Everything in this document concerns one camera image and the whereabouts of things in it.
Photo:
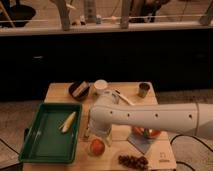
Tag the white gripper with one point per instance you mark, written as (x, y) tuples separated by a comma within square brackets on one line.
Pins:
[(102, 130)]

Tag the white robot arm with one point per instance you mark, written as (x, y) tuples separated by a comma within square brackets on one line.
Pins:
[(193, 119)]

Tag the white paper cup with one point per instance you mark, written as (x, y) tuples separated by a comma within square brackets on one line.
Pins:
[(99, 86)]

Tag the small metal cup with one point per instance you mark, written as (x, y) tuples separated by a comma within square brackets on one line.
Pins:
[(143, 89)]

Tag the yellow corn cob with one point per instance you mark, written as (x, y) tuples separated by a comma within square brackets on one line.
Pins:
[(67, 123)]

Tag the dark round bowl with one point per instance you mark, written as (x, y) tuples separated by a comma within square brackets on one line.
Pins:
[(82, 96)]

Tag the cake slice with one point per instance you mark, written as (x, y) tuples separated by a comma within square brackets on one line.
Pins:
[(80, 88)]

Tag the green plastic tray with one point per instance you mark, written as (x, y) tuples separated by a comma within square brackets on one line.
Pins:
[(45, 142)]

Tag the blue-grey cloth napkin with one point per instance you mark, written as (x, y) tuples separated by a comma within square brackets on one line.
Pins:
[(140, 142)]

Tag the bunch of dark grapes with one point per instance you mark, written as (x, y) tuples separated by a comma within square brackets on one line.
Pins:
[(139, 163)]

